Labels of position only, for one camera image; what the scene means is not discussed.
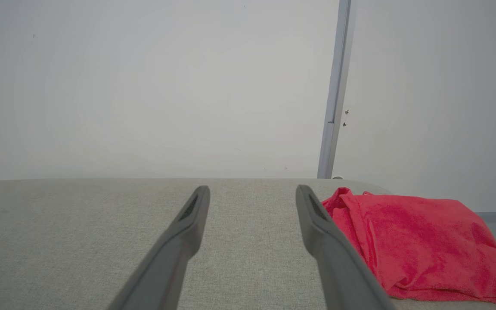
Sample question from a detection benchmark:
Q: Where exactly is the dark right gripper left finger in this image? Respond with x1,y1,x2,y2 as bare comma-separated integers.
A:
108,185,211,310

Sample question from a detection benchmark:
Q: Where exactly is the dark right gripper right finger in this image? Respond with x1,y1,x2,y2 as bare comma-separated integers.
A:
295,184,397,310

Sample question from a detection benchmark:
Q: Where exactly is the red and white basketball jersey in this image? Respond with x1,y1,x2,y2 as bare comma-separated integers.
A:
320,187,496,305

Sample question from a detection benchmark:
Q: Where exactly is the grey metal wall bar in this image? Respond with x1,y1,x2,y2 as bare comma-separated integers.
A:
316,0,357,180

